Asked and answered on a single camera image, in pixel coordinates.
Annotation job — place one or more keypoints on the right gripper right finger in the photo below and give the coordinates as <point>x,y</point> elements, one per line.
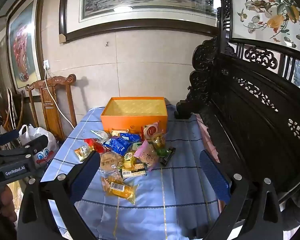
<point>255,202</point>

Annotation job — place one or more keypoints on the dark carved wooden screen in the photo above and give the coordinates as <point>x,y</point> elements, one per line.
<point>246,87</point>

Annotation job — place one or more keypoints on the light blue tablecloth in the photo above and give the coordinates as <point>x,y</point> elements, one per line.
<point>172,202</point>

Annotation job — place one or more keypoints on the orange rice cracker packet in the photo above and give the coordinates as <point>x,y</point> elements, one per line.
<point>117,132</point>

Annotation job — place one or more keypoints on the wall power outlet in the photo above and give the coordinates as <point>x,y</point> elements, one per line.
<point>46,65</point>

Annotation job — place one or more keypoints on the cracker packet black band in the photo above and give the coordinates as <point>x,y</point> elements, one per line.
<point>138,170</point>

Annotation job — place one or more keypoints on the white plastic bag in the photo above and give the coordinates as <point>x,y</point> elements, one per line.
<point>42,141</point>

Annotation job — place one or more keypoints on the person's left hand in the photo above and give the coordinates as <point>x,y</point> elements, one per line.
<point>7,208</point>

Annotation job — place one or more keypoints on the pink snack bag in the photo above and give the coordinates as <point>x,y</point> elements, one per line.
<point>147,155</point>

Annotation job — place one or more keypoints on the blue snack bag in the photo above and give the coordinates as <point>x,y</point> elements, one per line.
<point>122,143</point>

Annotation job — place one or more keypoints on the yellow small bread packet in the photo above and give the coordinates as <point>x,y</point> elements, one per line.
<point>158,141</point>

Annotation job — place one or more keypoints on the yellow bread packet with barcode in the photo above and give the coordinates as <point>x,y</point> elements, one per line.
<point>114,187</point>

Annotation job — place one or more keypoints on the orange cardboard box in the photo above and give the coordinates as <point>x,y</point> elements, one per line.
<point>133,113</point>

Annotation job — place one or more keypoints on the green snack packet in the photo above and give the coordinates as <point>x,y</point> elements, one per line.
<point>162,152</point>

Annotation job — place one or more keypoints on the red round cracker packet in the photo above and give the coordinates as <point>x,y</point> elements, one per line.
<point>150,130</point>

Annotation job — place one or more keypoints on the wooden chair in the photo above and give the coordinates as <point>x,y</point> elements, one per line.
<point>48,97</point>

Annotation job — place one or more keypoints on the red snack packet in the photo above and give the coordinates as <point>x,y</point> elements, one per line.
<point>95,145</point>

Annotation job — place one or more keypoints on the panda painting in frame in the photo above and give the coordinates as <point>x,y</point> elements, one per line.
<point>84,18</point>

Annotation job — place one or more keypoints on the black chocolate bar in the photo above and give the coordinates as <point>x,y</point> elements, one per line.
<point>167,156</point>

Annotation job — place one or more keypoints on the red vase framed painting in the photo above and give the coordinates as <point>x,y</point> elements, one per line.
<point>24,50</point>

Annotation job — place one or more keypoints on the pale green white packet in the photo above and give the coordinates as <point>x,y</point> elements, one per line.
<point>101,135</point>

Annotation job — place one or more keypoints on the round biscuit packet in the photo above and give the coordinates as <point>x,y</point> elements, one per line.
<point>110,161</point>

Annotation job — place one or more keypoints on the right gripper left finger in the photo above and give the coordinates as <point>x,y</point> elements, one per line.
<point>36,220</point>

